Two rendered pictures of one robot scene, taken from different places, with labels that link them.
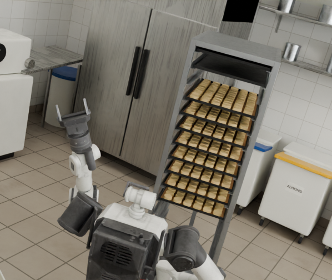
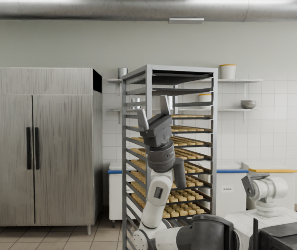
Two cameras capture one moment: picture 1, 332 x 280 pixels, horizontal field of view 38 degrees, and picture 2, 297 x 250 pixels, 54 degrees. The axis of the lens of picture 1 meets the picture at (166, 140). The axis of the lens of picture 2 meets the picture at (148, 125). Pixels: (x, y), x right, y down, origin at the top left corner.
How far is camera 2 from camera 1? 145 cm
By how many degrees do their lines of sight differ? 31
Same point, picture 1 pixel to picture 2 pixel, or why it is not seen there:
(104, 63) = not seen: outside the picture
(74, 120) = (162, 123)
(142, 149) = (55, 208)
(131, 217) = (268, 217)
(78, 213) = (219, 242)
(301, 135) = not seen: hidden behind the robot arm
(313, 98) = not seen: hidden behind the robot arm
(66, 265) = not seen: outside the picture
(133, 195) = (265, 188)
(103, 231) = (294, 242)
